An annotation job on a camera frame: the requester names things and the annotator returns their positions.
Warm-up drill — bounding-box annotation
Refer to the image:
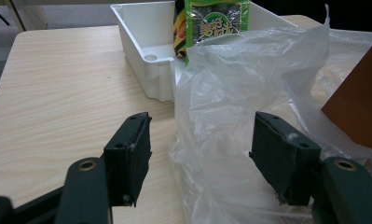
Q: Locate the white plastic bin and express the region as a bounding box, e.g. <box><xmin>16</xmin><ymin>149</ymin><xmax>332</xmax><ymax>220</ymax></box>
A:
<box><xmin>110</xmin><ymin>0</ymin><xmax>300</xmax><ymax>104</ymax></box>

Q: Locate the yellow black chip bag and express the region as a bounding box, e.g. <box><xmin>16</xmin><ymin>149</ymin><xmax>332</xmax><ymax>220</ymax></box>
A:
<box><xmin>172</xmin><ymin>0</ymin><xmax>188</xmax><ymax>59</ymax></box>

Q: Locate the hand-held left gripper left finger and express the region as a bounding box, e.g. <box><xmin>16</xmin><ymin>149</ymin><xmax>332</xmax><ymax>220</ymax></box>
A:
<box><xmin>103</xmin><ymin>111</ymin><xmax>153</xmax><ymax>208</ymax></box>

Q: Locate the clear plastic bag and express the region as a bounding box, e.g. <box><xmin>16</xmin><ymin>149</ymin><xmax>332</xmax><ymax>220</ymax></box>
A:
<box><xmin>168</xmin><ymin>4</ymin><xmax>372</xmax><ymax>224</ymax></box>

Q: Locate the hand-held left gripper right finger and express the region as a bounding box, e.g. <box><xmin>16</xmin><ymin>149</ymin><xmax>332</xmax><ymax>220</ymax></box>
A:
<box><xmin>248</xmin><ymin>110</ymin><xmax>323</xmax><ymax>207</ymax></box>

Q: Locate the brown carton box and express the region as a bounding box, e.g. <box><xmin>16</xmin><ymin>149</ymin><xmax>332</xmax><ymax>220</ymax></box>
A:
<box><xmin>320</xmin><ymin>35</ymin><xmax>372</xmax><ymax>154</ymax></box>

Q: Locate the green snack packet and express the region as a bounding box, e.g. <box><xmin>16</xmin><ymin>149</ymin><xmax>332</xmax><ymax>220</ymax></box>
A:
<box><xmin>184</xmin><ymin>0</ymin><xmax>251</xmax><ymax>65</ymax></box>

